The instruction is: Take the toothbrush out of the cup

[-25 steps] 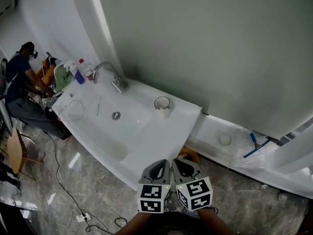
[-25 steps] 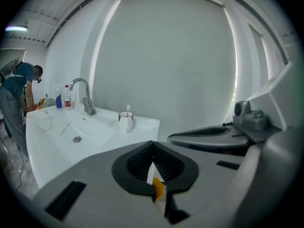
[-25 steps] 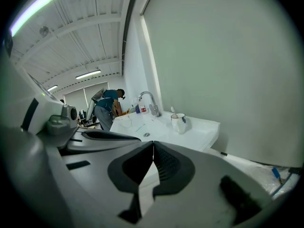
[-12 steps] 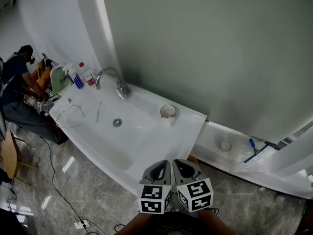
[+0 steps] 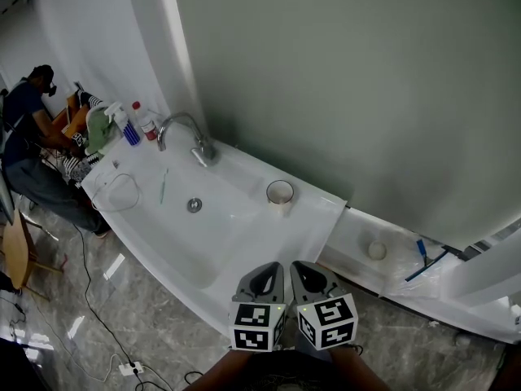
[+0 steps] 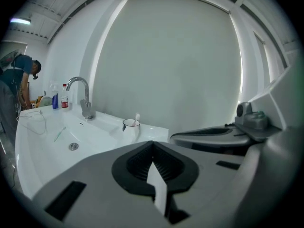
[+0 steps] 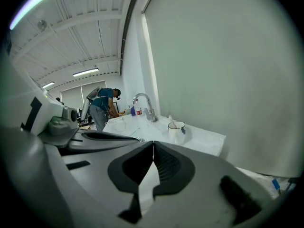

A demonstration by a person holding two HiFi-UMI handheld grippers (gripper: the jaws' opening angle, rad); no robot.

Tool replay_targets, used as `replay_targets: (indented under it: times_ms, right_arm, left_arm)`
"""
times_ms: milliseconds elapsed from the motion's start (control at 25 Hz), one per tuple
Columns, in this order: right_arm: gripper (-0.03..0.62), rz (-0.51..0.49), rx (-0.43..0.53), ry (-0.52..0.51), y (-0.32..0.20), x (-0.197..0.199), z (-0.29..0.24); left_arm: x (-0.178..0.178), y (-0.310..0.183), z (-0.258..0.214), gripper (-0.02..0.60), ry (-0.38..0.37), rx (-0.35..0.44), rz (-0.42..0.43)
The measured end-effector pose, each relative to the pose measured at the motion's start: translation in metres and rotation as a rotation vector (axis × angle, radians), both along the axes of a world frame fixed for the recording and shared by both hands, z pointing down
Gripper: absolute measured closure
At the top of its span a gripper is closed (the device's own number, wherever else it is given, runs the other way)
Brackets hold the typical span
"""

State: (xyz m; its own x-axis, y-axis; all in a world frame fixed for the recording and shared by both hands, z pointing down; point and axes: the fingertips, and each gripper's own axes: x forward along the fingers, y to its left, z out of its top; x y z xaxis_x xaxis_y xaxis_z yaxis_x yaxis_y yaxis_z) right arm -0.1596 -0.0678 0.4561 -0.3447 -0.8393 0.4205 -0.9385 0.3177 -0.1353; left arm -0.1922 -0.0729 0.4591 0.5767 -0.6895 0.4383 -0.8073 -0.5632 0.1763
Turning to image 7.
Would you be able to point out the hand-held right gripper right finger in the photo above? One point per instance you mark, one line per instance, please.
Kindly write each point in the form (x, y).
(180, 172)

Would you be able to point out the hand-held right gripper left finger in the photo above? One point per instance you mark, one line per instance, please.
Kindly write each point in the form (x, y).
(118, 174)

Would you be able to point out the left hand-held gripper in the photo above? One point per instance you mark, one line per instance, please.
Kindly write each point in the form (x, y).
(47, 113)

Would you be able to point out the white cup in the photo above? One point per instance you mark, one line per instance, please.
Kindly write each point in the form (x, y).
(177, 135)

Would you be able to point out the white sink cabinet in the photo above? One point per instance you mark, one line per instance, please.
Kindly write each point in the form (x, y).
(202, 141)

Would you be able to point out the metal sink drain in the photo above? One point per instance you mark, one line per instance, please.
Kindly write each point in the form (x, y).
(141, 140)

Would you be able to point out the white backpack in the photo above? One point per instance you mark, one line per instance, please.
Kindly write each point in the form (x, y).
(91, 96)

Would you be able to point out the blue striped spray bottle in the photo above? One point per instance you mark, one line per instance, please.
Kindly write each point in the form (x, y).
(132, 110)

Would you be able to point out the clear bottle red cap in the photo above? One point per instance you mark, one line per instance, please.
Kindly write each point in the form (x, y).
(139, 111)

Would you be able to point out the window blind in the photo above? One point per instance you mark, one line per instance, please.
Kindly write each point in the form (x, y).
(71, 96)

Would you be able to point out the chrome faucet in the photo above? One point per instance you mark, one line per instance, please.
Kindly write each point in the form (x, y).
(150, 114)

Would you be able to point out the long ceiling light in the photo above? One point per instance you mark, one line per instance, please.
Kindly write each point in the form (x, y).
(48, 84)
(85, 72)

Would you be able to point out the clear plastic sheet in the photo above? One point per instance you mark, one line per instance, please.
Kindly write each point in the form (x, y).
(256, 178)

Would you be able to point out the blue squeegee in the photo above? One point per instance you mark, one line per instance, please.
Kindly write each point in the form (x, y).
(275, 184)

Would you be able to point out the round ceiling detector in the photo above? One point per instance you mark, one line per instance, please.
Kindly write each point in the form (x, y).
(42, 24)

